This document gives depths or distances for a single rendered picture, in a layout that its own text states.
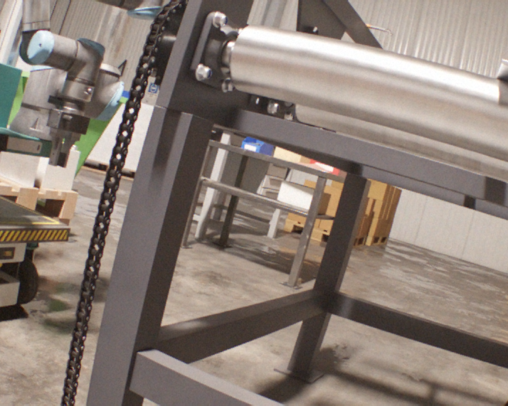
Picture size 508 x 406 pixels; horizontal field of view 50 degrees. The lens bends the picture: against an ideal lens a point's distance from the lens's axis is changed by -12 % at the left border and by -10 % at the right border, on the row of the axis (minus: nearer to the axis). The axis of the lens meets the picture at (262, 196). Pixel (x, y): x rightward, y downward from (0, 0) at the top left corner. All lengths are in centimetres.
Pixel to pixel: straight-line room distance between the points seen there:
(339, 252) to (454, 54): 1009
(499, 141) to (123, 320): 66
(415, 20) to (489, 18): 159
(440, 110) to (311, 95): 20
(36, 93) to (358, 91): 134
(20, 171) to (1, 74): 113
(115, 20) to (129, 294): 124
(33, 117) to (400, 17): 1084
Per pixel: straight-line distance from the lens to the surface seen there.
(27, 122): 199
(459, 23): 1219
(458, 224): 1148
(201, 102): 102
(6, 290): 191
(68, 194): 318
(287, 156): 428
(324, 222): 714
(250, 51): 92
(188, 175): 99
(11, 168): 311
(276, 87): 91
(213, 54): 96
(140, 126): 822
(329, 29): 149
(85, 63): 163
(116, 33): 205
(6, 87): 203
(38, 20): 172
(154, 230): 97
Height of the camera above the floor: 70
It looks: 3 degrees down
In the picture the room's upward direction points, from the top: 16 degrees clockwise
